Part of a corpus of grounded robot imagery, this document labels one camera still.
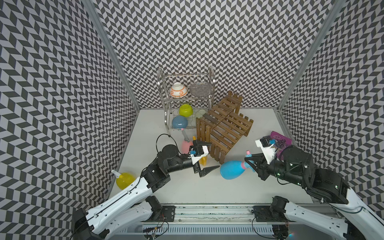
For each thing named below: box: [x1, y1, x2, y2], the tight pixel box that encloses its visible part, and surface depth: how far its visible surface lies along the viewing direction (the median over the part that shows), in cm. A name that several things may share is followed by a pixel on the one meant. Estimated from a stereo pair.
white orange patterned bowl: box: [170, 82, 188, 98], surface depth 88 cm
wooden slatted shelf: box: [196, 91, 253, 164], surface depth 88 cm
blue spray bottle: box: [220, 150, 255, 180], surface depth 63 cm
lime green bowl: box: [178, 104, 193, 118], surface depth 111 cm
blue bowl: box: [172, 115, 189, 129], surface depth 104 cm
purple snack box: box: [270, 131, 293, 160], surface depth 96 cm
